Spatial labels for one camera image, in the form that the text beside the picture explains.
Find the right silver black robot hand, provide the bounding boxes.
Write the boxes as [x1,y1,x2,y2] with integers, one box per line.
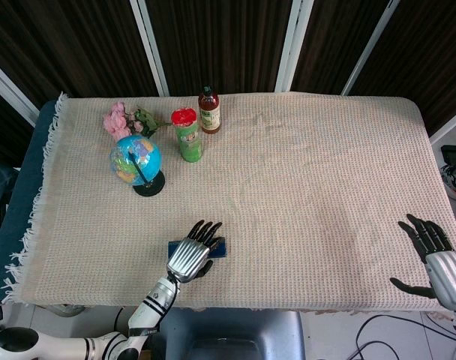
[389,213,456,311]

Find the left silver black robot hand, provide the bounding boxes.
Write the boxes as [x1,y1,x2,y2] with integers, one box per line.
[166,220,224,284]

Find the blue floral glasses case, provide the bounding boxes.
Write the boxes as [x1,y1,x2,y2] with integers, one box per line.
[167,235,228,260]

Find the blue grey robot torso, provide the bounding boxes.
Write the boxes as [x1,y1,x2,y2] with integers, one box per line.
[148,309,307,360]

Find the white sneaker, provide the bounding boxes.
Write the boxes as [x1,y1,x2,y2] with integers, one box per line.
[439,163,456,200]

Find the green chip can red lid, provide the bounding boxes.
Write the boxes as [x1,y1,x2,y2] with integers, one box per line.
[170,107,203,164]

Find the globe on black stand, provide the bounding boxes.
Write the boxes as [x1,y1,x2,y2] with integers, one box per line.
[109,134,166,197]

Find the beige waffle tablecloth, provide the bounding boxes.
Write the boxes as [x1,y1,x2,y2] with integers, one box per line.
[1,91,456,314]

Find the brown tea bottle green label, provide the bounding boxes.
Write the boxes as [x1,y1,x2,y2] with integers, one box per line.
[197,85,222,134]

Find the pink artificial flowers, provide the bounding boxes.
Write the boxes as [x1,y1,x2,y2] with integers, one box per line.
[102,101,173,143]

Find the blue table cover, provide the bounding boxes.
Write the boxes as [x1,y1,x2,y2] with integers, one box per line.
[0,97,60,301]

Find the dark folding screen white frames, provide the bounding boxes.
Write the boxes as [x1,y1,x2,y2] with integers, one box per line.
[0,0,456,166]

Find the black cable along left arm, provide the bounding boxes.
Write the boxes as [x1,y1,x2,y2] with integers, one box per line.
[158,272,180,331]

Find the black printed strap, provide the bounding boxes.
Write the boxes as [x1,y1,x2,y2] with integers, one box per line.
[128,325,161,339]

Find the black floor cable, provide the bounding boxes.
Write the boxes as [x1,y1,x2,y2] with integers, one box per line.
[354,313,456,360]

